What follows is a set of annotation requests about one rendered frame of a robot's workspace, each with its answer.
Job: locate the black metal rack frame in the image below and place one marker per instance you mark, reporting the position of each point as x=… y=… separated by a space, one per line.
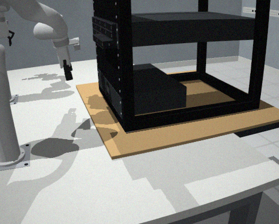
x=131 y=89

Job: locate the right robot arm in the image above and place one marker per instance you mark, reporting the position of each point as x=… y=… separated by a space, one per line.
x=51 y=26

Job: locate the tan flat board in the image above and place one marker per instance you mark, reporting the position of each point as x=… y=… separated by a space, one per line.
x=120 y=144

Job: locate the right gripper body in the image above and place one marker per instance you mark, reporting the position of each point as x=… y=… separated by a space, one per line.
x=63 y=54

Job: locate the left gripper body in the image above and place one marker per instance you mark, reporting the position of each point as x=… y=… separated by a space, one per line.
x=4 y=30

